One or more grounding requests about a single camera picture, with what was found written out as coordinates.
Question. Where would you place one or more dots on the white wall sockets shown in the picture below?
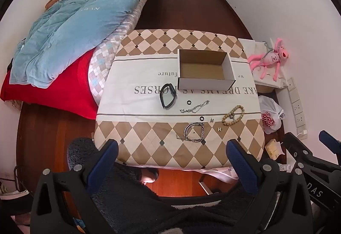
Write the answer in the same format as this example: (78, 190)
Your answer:
(295, 106)

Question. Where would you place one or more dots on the light blue quilt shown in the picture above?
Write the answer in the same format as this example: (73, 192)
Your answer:
(80, 23)

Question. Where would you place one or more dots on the yellow packet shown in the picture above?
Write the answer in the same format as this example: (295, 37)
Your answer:
(273, 148)

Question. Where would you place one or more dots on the white cardboard box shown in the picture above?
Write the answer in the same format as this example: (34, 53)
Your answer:
(205, 83)

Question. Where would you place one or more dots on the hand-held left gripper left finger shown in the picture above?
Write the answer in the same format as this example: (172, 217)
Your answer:
(105, 159)

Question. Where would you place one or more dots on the pink plush toy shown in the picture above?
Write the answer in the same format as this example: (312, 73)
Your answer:
(271, 58)

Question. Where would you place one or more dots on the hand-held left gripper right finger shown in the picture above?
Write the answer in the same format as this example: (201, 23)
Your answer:
(239, 163)

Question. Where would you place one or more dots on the small white device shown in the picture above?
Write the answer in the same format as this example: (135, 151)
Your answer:
(286, 167)

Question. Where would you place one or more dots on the checkered bed sheet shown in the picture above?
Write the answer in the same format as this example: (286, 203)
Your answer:
(106, 58)

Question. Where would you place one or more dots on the white wall charger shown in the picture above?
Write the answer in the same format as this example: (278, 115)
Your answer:
(302, 134)

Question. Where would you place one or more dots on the red blanket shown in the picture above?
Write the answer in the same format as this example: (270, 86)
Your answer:
(53, 93)

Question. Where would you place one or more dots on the black fleece clothing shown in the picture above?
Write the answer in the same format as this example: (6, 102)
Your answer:
(133, 196)

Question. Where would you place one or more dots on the diamond pattern printed tablecloth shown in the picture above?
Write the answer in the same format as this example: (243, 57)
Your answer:
(138, 106)

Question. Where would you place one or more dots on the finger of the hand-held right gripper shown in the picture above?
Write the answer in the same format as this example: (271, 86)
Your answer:
(297, 147)
(330, 140)

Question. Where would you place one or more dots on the white plastic bag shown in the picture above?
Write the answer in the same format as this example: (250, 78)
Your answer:
(269, 109)

